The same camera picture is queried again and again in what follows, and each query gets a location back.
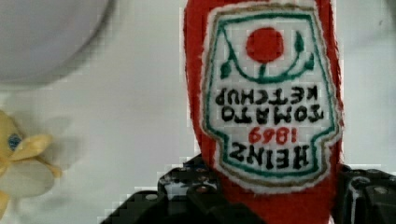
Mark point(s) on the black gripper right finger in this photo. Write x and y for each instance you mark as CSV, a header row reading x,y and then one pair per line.
x,y
364,197

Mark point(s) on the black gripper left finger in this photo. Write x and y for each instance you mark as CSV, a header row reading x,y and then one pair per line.
x,y
189,194

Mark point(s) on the red plush ketchup bottle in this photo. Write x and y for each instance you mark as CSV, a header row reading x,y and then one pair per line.
x,y
264,88

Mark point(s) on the grey round plate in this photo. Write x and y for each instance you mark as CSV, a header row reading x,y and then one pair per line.
x,y
37,36

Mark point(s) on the yellow plush banana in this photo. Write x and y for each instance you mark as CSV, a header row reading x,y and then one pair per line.
x,y
24,173

